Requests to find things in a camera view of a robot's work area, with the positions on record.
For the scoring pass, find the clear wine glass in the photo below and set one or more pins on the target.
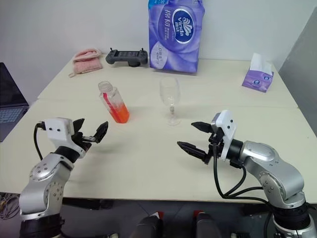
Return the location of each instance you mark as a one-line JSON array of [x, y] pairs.
[[169, 91]]

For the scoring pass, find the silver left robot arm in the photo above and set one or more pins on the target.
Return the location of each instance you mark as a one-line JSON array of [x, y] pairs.
[[42, 178]]

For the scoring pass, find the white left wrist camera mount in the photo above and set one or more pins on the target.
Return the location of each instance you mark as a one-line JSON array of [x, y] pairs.
[[58, 131]]

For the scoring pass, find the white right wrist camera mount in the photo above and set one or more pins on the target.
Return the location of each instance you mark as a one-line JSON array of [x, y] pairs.
[[227, 134]]

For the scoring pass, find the bottle with orange liquid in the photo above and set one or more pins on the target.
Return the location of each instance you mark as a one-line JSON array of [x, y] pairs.
[[121, 115]]

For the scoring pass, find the grey handheld game controller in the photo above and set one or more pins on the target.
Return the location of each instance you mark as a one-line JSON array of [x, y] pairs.
[[126, 57]]

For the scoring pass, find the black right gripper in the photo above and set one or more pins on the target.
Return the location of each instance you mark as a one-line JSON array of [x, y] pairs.
[[215, 145]]

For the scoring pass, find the pink folded towel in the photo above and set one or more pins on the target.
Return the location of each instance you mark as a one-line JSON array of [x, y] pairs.
[[86, 63]]

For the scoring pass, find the large purple Vinda tissue pack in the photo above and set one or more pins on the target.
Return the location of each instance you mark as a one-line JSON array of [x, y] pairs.
[[177, 49]]

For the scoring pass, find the dark laptop computer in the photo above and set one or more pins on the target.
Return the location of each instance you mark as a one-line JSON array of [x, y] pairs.
[[10, 96]]

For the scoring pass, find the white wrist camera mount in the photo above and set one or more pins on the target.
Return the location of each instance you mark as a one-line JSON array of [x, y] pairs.
[[58, 131], [227, 134]]

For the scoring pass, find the small purple tissue box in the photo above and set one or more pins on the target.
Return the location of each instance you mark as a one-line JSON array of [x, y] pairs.
[[256, 80]]

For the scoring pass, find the grey partition panel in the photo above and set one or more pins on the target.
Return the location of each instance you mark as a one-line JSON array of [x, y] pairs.
[[302, 74]]

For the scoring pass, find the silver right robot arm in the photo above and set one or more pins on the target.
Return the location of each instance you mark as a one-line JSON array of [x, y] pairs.
[[272, 168]]

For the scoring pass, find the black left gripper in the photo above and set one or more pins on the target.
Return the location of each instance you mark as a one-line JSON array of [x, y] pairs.
[[80, 140]]

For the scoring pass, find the dark rounded shape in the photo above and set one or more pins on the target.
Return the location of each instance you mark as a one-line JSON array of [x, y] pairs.
[[147, 228]]

